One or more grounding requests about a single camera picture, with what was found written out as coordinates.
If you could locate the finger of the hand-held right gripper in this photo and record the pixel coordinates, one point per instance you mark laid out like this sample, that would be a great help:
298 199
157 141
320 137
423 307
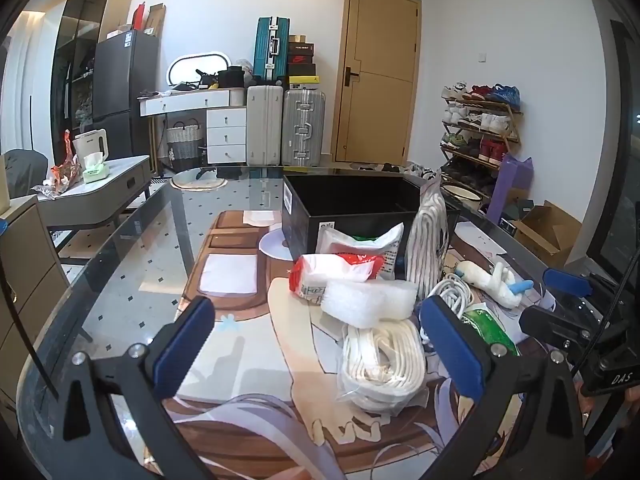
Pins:
567 281
552 322

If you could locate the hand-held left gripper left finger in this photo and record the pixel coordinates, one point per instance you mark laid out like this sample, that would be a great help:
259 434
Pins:
184 347

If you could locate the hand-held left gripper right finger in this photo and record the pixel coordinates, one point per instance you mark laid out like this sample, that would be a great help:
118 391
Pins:
452 347

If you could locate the green packet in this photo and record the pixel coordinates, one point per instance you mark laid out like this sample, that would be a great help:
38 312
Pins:
492 330

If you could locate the white plush toy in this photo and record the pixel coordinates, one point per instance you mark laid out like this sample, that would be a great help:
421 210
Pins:
487 280

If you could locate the white bubble foam piece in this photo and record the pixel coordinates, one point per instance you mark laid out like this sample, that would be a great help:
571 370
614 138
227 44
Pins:
367 302

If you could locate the bagged striped socks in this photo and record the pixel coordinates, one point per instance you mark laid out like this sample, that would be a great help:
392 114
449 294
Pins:
425 245

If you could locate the white plastic bag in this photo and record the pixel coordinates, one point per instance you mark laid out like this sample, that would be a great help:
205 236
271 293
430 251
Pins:
365 245

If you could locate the white packet with red label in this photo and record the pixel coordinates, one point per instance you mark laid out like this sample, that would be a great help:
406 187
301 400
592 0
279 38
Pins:
330 272

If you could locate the black cardboard box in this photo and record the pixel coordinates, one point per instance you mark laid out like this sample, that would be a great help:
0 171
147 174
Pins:
300 200

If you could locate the open cardboard box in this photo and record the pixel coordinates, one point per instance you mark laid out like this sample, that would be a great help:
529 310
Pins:
547 232

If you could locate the round rug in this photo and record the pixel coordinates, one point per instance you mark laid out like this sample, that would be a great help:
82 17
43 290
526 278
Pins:
199 180

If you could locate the grey side table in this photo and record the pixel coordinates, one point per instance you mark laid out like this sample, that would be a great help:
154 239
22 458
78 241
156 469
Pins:
105 195

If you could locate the beige cabinet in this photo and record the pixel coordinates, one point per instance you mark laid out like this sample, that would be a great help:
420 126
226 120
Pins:
25 280

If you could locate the shoe rack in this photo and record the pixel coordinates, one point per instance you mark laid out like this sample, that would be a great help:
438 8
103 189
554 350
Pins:
480 130

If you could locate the shoes on floor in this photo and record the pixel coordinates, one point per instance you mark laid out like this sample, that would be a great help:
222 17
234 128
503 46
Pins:
400 169

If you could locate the green tissue pack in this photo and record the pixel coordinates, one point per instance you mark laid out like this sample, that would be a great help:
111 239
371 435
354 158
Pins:
95 172

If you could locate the wicker basket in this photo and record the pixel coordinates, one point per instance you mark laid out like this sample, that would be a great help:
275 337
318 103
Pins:
184 142

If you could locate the crumpled snack wrapper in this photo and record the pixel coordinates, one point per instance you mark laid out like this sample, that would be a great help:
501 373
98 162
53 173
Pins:
62 175

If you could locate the white vanity desk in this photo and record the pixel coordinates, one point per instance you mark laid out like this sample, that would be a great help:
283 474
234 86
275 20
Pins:
225 130

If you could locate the white kettle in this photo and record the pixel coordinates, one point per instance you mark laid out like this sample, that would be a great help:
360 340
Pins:
92 145

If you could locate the white suitcase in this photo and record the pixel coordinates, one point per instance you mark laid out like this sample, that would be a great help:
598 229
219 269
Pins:
264 125

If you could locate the silver suitcase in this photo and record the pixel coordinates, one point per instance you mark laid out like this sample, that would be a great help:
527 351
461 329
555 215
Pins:
303 127

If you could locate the black fridge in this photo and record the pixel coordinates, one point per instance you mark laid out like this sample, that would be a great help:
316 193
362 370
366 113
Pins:
122 90

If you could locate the wooden door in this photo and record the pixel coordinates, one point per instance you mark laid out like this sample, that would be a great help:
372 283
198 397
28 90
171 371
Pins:
380 85

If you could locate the black bag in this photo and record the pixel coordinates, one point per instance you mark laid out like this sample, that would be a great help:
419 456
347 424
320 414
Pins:
231 77

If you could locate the oval mirror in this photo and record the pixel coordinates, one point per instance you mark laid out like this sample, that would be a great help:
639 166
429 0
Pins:
197 65

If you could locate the yellow and black box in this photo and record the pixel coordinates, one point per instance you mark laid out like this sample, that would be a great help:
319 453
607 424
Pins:
304 80

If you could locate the tall glass cabinet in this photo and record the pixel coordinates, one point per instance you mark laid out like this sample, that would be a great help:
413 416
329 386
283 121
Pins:
75 60

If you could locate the teal suitcase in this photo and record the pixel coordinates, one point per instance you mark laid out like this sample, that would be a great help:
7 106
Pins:
267 50

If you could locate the red and black shoe box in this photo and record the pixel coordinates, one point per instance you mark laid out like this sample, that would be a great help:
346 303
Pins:
302 59

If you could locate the small brown cardboard box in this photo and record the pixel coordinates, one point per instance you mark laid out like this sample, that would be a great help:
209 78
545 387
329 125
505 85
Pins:
297 38

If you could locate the flat cardboard box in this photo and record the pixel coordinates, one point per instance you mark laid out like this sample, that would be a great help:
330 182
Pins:
156 19

